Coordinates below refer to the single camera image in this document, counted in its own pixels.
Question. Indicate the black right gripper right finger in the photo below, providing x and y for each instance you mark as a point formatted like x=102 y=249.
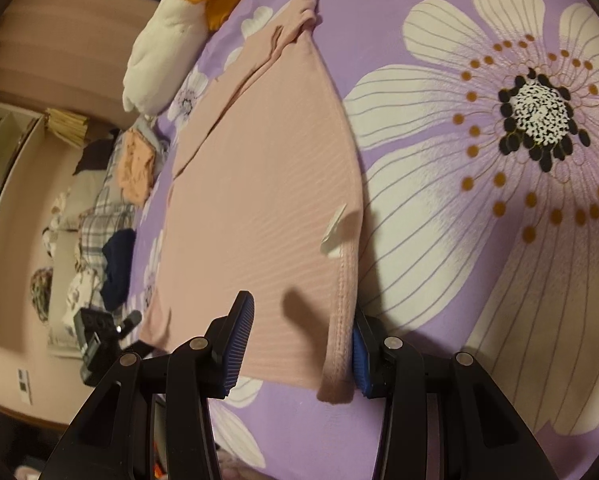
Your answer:
x=368 y=358

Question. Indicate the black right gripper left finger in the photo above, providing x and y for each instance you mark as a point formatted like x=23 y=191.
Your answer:
x=228 y=337

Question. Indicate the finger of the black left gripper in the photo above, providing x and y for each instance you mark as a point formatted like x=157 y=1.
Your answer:
x=127 y=326

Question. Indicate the pink striped shirt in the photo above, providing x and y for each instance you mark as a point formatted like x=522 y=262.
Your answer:
x=266 y=197

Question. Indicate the dark navy folded garment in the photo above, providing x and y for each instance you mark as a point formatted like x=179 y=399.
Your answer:
x=118 y=251

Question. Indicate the plaid folded cloth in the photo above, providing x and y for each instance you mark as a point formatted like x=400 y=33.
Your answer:
x=110 y=213

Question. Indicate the orange patterned folded garment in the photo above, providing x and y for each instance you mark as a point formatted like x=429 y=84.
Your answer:
x=135 y=170

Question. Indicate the grey folded garment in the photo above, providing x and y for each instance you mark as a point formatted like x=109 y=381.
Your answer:
x=149 y=130

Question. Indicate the purple floral bed sheet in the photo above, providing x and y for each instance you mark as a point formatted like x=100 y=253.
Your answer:
x=476 y=126

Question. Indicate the white plush duck toy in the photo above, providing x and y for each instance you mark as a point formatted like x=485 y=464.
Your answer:
x=166 y=49

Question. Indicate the pink curtain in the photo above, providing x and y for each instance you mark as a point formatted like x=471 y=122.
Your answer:
x=70 y=54

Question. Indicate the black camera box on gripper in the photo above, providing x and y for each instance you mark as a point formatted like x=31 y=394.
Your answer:
x=90 y=323

